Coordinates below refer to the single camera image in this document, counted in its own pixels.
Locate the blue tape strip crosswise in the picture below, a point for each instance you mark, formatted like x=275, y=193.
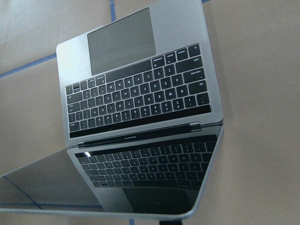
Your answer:
x=28, y=65

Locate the grey laptop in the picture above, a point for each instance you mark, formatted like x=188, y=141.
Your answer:
x=142, y=117

